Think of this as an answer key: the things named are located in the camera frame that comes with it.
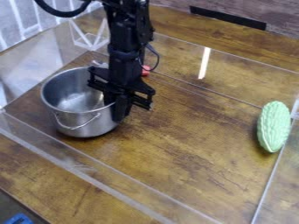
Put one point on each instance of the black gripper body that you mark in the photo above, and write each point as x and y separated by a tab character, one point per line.
100	81

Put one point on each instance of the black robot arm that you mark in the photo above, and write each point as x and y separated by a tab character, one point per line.
120	81

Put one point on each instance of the black wall strip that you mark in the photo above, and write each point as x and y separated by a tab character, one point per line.
228	18

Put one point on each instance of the blue object at corner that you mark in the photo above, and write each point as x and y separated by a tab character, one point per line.
18	218

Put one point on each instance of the green bitter gourd toy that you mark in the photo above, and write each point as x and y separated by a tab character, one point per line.
273	126

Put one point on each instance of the pink handled metal spoon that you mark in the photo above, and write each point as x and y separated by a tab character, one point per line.
104	65

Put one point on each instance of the clear acrylic barrier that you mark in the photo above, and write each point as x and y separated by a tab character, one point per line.
180	164

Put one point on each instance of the steel pot with handle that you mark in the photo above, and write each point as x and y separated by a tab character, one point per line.
77	110

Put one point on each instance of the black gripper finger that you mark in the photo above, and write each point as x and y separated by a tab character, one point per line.
121	108
141	102

